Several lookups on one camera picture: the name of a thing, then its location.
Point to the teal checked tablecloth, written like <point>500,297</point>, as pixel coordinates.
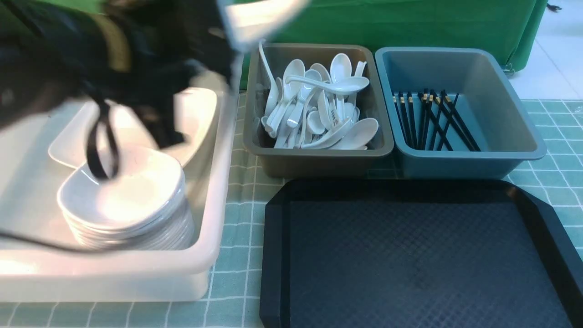
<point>233,297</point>

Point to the stack of white bowls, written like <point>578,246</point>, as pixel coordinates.
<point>145,208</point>

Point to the pile of white spoons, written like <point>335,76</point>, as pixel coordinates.
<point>315,108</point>

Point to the blue-grey chopstick bin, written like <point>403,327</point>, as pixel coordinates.
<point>487,101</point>

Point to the white square plate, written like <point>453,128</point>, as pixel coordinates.
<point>248,23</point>

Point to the black chopsticks in bin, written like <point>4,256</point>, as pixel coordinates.
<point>432,121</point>

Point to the large white plastic tub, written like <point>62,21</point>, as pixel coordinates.
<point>29,183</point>

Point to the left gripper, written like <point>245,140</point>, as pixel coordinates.
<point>177,39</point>

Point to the black serving tray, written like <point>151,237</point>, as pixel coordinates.
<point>347,253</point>

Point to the olive spoon bin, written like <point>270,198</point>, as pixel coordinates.
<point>294,163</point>

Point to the white plate in tub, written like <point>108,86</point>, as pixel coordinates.
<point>194,112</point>

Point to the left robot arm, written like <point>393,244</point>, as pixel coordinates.
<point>137,53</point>

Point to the green cloth backdrop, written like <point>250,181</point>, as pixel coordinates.
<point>504,28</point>

